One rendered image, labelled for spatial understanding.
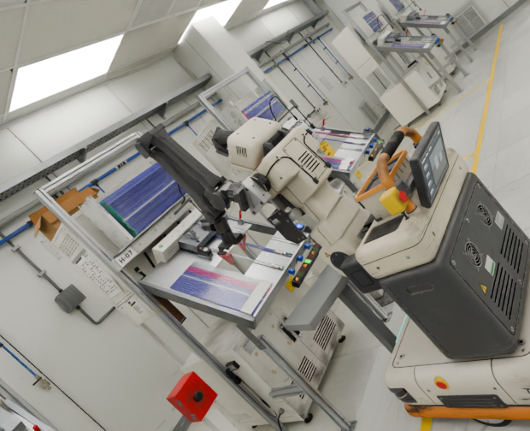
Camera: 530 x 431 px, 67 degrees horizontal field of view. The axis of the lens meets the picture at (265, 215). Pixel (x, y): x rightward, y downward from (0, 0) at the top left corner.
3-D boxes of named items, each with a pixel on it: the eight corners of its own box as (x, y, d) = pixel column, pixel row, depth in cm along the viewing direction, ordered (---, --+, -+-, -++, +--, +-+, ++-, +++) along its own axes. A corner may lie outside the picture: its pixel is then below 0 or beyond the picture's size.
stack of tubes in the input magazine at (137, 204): (191, 189, 255) (161, 157, 252) (136, 235, 219) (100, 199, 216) (182, 197, 264) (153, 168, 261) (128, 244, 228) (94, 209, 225)
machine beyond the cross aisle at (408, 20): (480, 45, 697) (410, -42, 674) (476, 58, 640) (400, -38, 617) (415, 95, 793) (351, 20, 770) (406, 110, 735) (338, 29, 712)
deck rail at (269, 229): (310, 241, 237) (310, 233, 234) (309, 244, 236) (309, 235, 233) (211, 219, 268) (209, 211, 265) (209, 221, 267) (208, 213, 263)
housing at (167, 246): (214, 223, 265) (210, 205, 257) (168, 270, 231) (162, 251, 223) (204, 221, 269) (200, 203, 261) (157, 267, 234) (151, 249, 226)
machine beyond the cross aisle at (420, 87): (471, 70, 597) (389, -32, 574) (466, 88, 539) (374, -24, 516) (397, 124, 692) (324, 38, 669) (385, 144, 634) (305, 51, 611)
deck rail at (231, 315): (256, 327, 190) (255, 318, 186) (255, 330, 188) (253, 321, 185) (143, 287, 220) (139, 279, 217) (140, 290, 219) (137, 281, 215)
